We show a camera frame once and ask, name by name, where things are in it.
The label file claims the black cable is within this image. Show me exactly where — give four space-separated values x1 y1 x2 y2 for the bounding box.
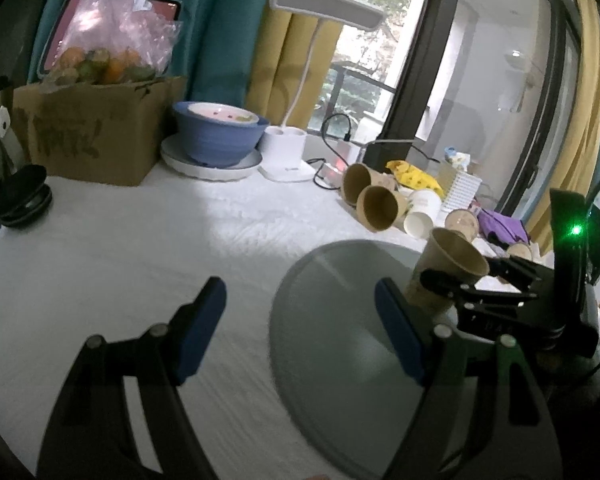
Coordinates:
322 112 354 144

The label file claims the white desk lamp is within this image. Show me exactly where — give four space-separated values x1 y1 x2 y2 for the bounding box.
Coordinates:
257 0 385 184

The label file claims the yellow snack packet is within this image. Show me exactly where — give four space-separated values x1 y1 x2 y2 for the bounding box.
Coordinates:
385 159 447 197

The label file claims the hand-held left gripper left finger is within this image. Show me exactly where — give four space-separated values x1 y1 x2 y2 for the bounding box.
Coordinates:
35 276 227 480

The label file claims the tablet with pink screen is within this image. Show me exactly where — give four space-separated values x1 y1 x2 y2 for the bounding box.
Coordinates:
36 0 184 81

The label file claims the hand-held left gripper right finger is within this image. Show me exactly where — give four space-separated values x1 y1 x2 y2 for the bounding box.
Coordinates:
374 277 564 480

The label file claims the white power strip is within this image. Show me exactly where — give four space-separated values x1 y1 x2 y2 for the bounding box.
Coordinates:
312 160 352 191

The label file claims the brown paper cup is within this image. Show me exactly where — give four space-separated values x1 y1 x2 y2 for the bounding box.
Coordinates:
405 227 490 317
342 162 387 207
356 185 412 234

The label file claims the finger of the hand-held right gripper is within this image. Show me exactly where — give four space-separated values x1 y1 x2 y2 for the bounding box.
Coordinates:
419 268 522 307
484 255 557 292

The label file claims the cardboard box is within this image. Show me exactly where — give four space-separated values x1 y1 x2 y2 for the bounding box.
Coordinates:
12 76 188 187

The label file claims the teal curtain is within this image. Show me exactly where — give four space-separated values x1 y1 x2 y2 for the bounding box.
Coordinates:
27 0 281 128

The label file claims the white dish with food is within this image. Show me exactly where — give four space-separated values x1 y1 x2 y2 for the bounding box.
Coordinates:
187 102 259 125

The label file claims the white round plate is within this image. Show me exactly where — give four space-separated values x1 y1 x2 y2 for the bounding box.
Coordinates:
160 135 264 182

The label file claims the grey round plate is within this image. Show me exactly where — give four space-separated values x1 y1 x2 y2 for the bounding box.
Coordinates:
269 240 462 480

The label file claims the printed beige paper cup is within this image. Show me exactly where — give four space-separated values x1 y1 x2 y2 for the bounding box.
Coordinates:
445 208 481 242
505 242 534 262

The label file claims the white charger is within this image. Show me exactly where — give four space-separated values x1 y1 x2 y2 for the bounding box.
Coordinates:
337 140 367 166

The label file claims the yellow curtain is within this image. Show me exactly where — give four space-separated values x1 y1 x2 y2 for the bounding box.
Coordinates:
527 0 600 256
245 0 368 130

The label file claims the plastic bag of fruit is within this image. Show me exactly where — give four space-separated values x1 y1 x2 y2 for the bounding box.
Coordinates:
41 0 184 87

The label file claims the blue ribbed bowl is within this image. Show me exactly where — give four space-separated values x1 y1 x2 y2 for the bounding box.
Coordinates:
172 101 271 169

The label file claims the white slotted basket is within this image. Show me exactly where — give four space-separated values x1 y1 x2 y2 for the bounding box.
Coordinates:
437 159 484 214

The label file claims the white paper cup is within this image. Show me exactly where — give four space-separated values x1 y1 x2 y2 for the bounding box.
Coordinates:
403 189 443 239

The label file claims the purple cloth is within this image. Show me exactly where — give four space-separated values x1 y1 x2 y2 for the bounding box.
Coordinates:
477 209 530 250

